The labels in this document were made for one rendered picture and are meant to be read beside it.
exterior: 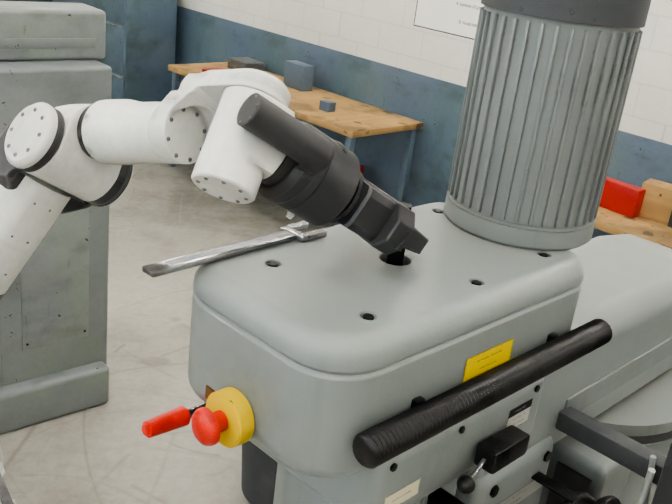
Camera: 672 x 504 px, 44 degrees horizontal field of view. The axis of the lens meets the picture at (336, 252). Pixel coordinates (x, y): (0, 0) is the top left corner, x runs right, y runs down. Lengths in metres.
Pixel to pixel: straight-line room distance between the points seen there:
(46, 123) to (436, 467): 0.58
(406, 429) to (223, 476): 2.88
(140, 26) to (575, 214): 7.32
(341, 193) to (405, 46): 5.62
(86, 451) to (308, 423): 3.04
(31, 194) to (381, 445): 0.49
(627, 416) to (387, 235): 0.68
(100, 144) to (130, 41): 7.26
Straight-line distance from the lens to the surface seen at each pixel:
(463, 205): 1.10
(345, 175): 0.85
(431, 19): 6.30
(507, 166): 1.05
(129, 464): 3.74
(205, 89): 0.87
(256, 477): 3.44
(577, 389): 1.28
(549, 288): 1.02
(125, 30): 8.17
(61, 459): 3.79
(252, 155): 0.80
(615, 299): 1.35
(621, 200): 4.90
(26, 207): 1.01
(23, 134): 0.99
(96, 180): 1.00
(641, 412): 1.47
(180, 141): 0.88
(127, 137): 0.91
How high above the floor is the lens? 2.25
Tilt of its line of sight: 22 degrees down
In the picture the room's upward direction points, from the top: 7 degrees clockwise
